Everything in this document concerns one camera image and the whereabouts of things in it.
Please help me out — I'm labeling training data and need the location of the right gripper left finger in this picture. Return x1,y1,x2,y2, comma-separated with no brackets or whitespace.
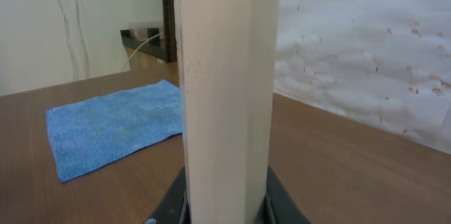
143,166,191,224

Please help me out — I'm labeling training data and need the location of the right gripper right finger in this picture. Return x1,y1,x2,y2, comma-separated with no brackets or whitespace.
262,166,313,224

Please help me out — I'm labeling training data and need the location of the white pipette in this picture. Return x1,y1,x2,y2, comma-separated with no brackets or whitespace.
172,0,282,224

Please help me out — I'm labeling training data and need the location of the blue cloth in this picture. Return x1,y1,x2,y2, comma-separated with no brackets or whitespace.
44,78,184,184

